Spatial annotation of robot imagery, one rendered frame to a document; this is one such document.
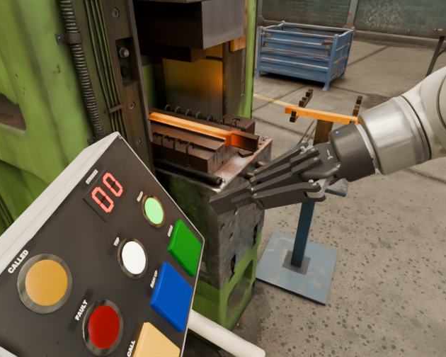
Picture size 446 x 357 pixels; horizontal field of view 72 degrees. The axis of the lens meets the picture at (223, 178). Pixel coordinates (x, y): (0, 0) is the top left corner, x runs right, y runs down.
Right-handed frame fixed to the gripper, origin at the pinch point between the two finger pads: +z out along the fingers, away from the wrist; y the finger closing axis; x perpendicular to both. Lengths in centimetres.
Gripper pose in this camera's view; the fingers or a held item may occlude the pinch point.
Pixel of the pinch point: (233, 198)
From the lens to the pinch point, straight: 48.1
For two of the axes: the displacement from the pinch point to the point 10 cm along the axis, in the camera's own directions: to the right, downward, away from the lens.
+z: -8.6, 3.7, 3.5
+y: 0.9, -5.6, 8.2
